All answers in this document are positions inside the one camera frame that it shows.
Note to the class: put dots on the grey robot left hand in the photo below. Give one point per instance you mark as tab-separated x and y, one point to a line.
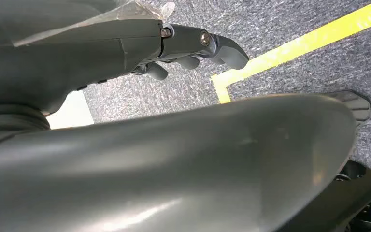
76	57

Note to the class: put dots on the white flat panel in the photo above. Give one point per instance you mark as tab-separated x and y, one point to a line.
70	112

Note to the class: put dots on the yellow floor tape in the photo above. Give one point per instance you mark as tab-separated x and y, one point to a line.
300	43

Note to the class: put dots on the dark ribbed robot foot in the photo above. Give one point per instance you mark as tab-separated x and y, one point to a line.
353	107

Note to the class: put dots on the black robot leg joint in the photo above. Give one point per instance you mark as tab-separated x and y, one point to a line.
358	198

